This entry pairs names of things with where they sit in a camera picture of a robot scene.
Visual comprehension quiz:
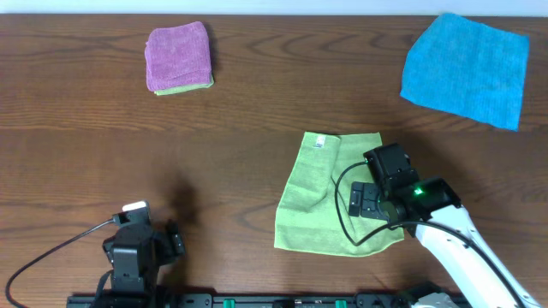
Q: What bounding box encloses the green microfiber cloth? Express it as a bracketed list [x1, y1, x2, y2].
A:
[274, 132, 404, 258]

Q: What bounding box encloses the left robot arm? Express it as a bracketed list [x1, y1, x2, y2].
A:
[92, 215, 186, 307]

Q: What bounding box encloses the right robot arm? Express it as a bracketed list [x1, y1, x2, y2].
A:
[349, 178, 539, 307]

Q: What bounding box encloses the folded green cloth under purple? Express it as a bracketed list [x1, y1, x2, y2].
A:
[154, 75, 214, 96]

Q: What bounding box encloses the blue cloth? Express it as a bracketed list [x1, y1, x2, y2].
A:
[400, 13, 530, 131]

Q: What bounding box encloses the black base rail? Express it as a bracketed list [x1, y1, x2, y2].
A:
[66, 292, 472, 308]

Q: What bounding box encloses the right black cable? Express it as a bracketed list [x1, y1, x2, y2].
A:
[333, 160, 527, 308]

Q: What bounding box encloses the black cable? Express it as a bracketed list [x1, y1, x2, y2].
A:
[3, 216, 122, 308]
[333, 160, 527, 308]

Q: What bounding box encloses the left black cable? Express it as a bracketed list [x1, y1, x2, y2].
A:
[3, 216, 122, 308]

